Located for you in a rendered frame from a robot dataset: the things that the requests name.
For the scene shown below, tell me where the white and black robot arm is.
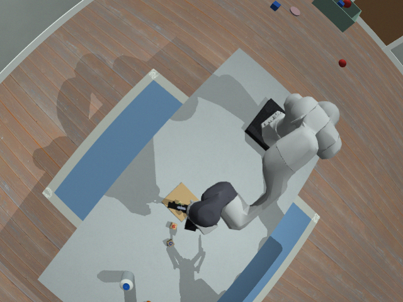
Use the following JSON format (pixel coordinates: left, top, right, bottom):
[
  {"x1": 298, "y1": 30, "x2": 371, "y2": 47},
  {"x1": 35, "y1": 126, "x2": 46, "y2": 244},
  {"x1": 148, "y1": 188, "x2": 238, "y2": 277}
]
[{"x1": 184, "y1": 94, "x2": 342, "y2": 235}]

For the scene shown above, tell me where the tan flat mat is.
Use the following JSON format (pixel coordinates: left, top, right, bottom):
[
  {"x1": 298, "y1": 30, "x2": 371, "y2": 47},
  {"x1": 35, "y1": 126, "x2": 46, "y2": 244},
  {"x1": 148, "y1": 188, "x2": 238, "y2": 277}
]
[{"x1": 162, "y1": 183, "x2": 199, "y2": 221}]

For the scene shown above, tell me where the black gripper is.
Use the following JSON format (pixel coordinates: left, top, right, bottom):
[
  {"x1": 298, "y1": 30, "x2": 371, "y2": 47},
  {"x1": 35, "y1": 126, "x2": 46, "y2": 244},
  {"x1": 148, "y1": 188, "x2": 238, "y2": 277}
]
[{"x1": 167, "y1": 201, "x2": 188, "y2": 213}]

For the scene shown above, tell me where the beige toy block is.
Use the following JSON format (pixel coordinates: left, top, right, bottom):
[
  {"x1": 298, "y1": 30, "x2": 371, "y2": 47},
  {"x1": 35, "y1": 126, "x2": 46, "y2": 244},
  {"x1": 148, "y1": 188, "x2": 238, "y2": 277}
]
[{"x1": 169, "y1": 222, "x2": 177, "y2": 230}]

